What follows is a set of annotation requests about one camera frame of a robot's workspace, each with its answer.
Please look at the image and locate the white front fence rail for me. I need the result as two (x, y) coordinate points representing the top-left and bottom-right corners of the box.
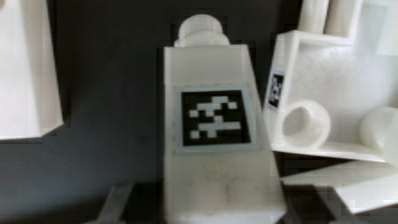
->
(283, 161), (398, 214)

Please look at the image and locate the white chair seat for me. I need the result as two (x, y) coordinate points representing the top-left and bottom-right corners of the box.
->
(265, 0), (398, 167)

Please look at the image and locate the white chair back frame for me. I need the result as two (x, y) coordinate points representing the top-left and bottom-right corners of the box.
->
(0, 0), (62, 140)

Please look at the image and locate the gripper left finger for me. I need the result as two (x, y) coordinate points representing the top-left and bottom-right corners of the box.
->
(84, 184), (133, 224)

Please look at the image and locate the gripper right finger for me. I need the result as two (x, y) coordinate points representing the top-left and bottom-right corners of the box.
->
(283, 185), (355, 224)

